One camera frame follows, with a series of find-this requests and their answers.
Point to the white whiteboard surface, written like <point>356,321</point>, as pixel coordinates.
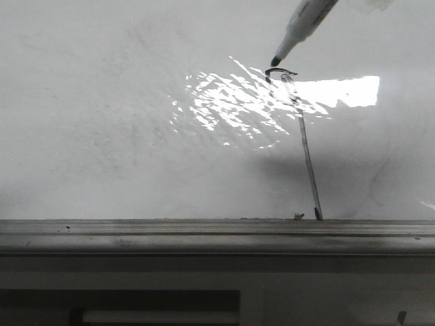
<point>160,109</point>

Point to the aluminium whiteboard tray rail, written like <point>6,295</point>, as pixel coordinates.
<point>216,237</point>

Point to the white whiteboard marker pen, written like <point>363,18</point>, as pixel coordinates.
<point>303,22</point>

